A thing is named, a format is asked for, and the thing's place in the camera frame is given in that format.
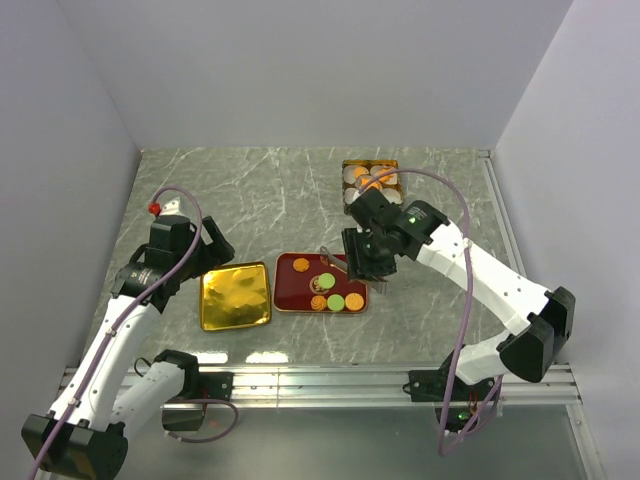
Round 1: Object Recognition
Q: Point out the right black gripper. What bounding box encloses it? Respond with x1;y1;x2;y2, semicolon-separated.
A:
341;227;397;283

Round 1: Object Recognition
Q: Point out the green round cookie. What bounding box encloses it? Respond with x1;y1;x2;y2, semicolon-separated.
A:
327;294;345;312
317;273;336;290

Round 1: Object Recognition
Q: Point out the orange swirl cookie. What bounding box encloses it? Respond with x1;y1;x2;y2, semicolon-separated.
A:
310;295;327;311

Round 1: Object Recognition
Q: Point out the brown round cookie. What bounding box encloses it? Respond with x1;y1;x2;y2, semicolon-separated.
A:
292;257;310;273

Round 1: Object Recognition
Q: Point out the orange flower cookie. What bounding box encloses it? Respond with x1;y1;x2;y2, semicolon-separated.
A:
355;175;382;191

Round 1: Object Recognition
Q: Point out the green cookie tin box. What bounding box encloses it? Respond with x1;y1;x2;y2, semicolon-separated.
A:
342;160;404;207

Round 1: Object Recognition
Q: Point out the gold tin lid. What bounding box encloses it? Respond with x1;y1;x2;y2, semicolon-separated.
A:
199;262;272;332

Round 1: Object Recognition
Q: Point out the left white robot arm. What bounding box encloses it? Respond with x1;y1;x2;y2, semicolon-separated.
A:
21;199;235;479

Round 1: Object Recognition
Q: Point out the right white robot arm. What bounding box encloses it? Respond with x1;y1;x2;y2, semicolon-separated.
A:
342;189;576;399

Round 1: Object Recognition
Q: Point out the orange waffle round cookie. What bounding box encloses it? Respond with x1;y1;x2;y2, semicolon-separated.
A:
344;292;365;312

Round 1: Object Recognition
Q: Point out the dark patterned cookie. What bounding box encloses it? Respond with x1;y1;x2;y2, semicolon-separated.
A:
309;275;325;295

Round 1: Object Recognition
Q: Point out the red rectangular tray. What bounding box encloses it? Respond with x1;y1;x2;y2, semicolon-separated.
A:
273;252;369;315

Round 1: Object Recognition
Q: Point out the white paper cup liner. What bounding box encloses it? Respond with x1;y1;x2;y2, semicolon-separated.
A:
343;165;366;185
381;188;402;205
344;188;360;205
370;165;398;186

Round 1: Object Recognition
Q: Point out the aluminium mounting rail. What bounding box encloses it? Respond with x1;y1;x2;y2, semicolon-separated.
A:
201;363;582;408

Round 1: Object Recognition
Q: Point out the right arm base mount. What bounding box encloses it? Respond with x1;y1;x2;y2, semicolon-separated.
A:
403;369;499;403

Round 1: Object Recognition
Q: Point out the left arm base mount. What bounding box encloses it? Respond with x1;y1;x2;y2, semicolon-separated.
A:
193;371;234;401

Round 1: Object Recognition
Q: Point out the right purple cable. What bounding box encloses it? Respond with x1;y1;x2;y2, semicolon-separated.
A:
357;167;504;457

